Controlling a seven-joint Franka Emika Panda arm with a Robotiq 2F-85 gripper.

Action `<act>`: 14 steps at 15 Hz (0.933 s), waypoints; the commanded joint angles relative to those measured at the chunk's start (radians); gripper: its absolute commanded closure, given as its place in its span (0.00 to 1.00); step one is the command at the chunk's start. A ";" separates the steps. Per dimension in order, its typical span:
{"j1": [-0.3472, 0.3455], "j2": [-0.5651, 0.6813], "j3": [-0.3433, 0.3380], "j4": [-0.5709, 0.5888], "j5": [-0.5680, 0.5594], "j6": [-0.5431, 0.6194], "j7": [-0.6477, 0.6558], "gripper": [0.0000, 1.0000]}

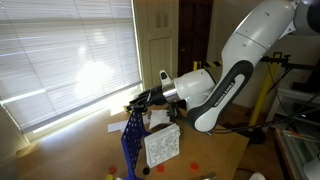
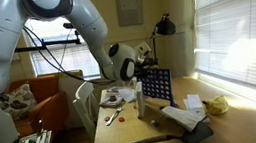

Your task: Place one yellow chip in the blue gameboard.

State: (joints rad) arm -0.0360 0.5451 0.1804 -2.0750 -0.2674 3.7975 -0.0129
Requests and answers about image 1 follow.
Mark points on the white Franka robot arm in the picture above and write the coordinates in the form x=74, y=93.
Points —
x=233, y=83

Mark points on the black game chip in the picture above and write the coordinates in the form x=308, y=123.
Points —
x=146, y=170

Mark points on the dark wooden door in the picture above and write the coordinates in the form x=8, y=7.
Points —
x=193, y=36

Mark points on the cream panel door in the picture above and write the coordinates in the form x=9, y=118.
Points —
x=160, y=43

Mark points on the red game chip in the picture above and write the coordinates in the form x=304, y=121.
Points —
x=112, y=169
x=194, y=166
x=160, y=168

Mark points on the white embossed box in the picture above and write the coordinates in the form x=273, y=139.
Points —
x=162, y=145

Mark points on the large white window blinds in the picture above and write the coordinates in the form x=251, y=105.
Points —
x=66, y=50

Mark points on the white shelf unit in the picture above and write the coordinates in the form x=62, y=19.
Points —
x=293, y=95

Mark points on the blue grid gameboard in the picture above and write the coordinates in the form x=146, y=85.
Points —
x=133, y=143

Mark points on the yellow game chip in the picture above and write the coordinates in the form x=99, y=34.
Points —
x=109, y=177

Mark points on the black camera on boom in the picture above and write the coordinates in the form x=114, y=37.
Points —
x=276, y=60

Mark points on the yellow black striped barrier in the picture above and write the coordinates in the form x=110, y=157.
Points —
x=266, y=86

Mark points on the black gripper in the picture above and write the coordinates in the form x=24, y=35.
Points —
x=156, y=95

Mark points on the stack of white frames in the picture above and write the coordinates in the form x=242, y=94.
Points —
x=300, y=150

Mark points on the white paper booklet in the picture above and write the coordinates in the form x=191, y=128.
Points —
x=159, y=119

